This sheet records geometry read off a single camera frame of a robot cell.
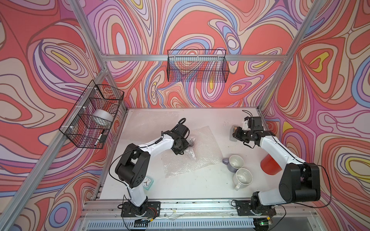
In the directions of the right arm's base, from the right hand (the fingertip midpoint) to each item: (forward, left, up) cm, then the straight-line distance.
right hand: (233, 137), depth 89 cm
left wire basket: (-4, +76, +24) cm, 80 cm away
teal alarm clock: (-23, +53, -9) cm, 58 cm away
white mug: (-22, -2, -10) cm, 24 cm away
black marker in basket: (-7, +74, +16) cm, 76 cm away
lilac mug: (-12, 0, -10) cm, 16 cm away
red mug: (-1, +27, -1) cm, 27 cm away
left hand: (-3, +28, -6) cm, 29 cm away
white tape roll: (-1, +71, +23) cm, 74 cm away
